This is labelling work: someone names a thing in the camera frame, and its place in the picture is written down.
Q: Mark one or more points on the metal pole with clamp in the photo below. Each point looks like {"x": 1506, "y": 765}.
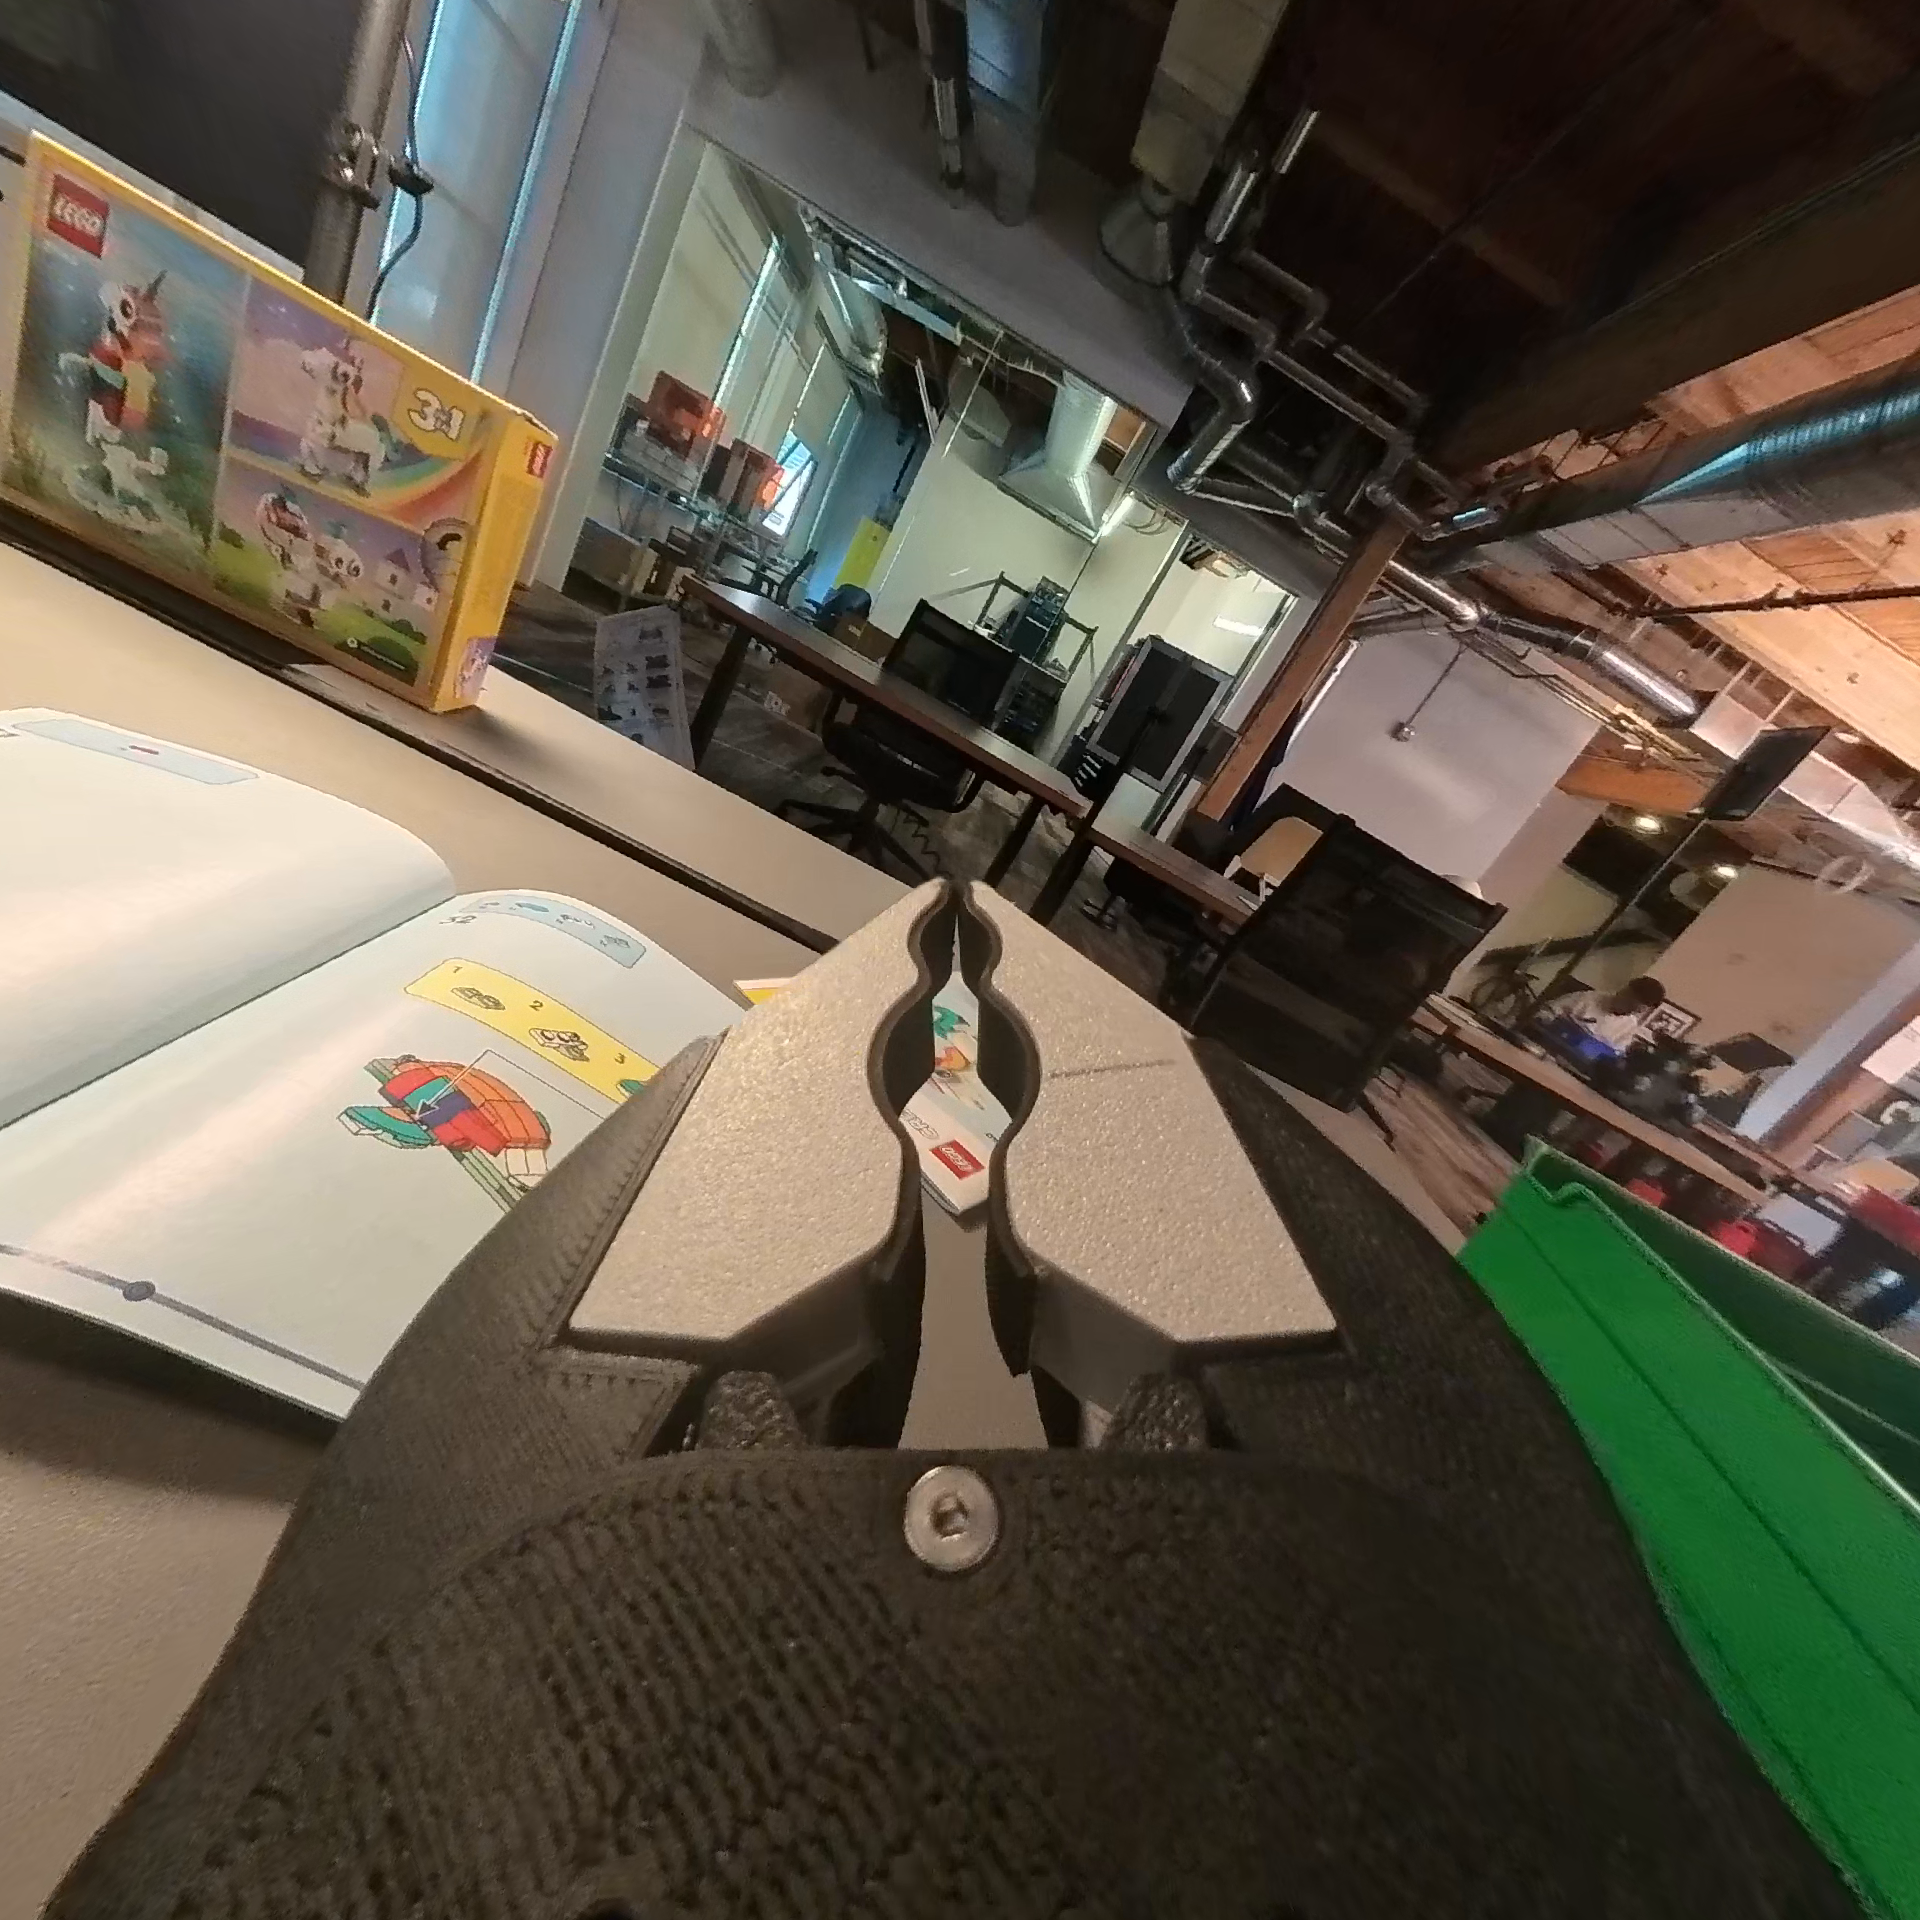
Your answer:
{"x": 360, "y": 150}

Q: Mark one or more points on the dark wooden table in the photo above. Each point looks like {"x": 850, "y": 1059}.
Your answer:
{"x": 885, "y": 705}

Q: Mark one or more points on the printed picture sheet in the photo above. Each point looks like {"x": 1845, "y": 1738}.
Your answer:
{"x": 646, "y": 690}

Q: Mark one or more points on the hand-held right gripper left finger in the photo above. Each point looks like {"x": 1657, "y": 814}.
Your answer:
{"x": 751, "y": 1201}

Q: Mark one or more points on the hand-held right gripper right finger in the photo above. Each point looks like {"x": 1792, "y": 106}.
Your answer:
{"x": 1171, "y": 1201}

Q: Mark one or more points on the green plastic bin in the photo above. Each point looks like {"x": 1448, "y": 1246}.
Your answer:
{"x": 1680, "y": 1425}

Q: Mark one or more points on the metal exhaust hood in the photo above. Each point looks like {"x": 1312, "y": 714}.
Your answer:
{"x": 1073, "y": 457}

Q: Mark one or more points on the yellow toy set box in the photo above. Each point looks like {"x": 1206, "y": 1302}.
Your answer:
{"x": 225, "y": 422}

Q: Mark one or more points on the open instruction booklet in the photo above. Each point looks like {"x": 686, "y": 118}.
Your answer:
{"x": 225, "y": 931}

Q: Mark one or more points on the closed instruction leaflet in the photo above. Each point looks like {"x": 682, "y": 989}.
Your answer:
{"x": 953, "y": 1161}

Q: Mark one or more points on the black mesh office chair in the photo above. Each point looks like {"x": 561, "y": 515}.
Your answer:
{"x": 1349, "y": 960}

